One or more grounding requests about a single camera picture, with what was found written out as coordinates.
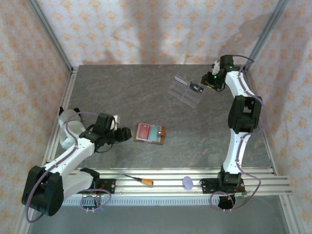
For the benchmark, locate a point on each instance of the black card with white print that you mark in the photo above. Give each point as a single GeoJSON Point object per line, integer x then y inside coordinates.
{"type": "Point", "coordinates": [196, 87]}

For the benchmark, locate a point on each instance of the red plastic card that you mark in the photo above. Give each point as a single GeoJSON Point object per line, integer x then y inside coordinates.
{"type": "Point", "coordinates": [143, 131]}

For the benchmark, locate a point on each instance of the clear acrylic card stand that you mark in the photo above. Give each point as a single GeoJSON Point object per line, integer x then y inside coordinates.
{"type": "Point", "coordinates": [185, 97]}

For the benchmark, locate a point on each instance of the green plastic card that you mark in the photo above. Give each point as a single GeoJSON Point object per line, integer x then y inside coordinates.
{"type": "Point", "coordinates": [154, 134]}

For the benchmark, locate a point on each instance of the brown leather card holder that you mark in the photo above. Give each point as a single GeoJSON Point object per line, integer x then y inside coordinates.
{"type": "Point", "coordinates": [163, 139]}

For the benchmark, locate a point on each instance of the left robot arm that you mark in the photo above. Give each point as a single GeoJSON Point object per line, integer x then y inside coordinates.
{"type": "Point", "coordinates": [41, 192]}

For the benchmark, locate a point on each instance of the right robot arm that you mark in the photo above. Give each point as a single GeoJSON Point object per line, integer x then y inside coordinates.
{"type": "Point", "coordinates": [243, 114]}

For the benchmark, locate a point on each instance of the stack of white-edged cards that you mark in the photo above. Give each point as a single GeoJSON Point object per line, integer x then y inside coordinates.
{"type": "Point", "coordinates": [178, 78]}

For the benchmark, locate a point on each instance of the grey white plush toy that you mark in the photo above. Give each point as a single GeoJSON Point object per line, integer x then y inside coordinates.
{"type": "Point", "coordinates": [73, 125]}

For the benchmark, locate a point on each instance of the patterned cloth backdrop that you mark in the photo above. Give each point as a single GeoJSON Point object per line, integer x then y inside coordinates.
{"type": "Point", "coordinates": [292, 97]}
{"type": "Point", "coordinates": [19, 85]}
{"type": "Point", "coordinates": [156, 29]}

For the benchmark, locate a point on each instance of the lilac oval object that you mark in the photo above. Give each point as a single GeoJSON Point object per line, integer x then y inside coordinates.
{"type": "Point", "coordinates": [188, 182]}

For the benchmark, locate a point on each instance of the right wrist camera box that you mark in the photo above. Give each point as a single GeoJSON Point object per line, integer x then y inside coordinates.
{"type": "Point", "coordinates": [215, 68]}

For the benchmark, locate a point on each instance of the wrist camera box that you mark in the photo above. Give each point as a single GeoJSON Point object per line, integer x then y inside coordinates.
{"type": "Point", "coordinates": [116, 122]}
{"type": "Point", "coordinates": [215, 68]}

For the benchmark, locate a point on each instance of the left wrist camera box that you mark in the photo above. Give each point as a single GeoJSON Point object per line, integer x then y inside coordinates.
{"type": "Point", "coordinates": [116, 122]}

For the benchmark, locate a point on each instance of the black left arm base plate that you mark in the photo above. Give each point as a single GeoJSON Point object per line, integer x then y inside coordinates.
{"type": "Point", "coordinates": [109, 186]}

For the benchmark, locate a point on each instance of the aluminium table side rail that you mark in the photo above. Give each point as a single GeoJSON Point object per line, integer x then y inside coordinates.
{"type": "Point", "coordinates": [268, 151]}
{"type": "Point", "coordinates": [68, 85]}

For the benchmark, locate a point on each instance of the aluminium frame post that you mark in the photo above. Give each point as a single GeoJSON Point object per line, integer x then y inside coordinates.
{"type": "Point", "coordinates": [50, 34]}
{"type": "Point", "coordinates": [265, 34]}

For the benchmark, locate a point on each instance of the aluminium rail frame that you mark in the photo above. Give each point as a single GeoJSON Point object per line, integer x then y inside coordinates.
{"type": "Point", "coordinates": [165, 192]}

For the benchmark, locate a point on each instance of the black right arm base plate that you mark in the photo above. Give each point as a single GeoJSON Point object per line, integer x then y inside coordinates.
{"type": "Point", "coordinates": [207, 186]}

